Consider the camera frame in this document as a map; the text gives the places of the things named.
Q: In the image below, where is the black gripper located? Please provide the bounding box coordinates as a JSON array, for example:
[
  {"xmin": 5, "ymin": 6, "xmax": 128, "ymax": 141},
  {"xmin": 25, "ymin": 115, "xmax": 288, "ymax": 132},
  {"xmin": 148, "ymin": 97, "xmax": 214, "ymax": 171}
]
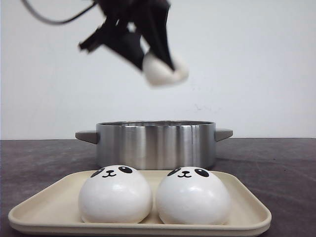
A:
[{"xmin": 79, "ymin": 0, "xmax": 175, "ymax": 72}]

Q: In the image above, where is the panda bun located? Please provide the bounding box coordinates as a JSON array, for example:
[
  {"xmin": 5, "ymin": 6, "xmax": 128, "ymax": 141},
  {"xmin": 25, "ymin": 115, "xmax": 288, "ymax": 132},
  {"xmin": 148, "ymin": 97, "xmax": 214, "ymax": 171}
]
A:
[
  {"xmin": 142, "ymin": 51, "xmax": 189, "ymax": 86},
  {"xmin": 156, "ymin": 166, "xmax": 232, "ymax": 225},
  {"xmin": 79, "ymin": 164, "xmax": 153, "ymax": 224}
]

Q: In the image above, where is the stainless steel steamer pot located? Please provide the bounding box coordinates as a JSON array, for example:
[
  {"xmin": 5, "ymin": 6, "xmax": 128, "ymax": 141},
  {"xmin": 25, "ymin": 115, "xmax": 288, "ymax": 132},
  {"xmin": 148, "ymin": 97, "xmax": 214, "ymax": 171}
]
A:
[{"xmin": 75, "ymin": 120, "xmax": 233, "ymax": 170}]

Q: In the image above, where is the cream rectangular tray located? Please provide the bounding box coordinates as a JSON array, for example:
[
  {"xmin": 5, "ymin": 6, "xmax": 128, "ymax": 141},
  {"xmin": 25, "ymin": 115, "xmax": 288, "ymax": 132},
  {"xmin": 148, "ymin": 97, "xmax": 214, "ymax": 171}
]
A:
[{"xmin": 8, "ymin": 171, "xmax": 272, "ymax": 237}]

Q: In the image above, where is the black cable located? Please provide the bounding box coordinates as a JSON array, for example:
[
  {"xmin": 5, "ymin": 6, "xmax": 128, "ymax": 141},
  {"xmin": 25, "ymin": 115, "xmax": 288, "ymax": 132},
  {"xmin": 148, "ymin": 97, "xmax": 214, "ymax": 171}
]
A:
[{"xmin": 21, "ymin": 0, "xmax": 99, "ymax": 25}]

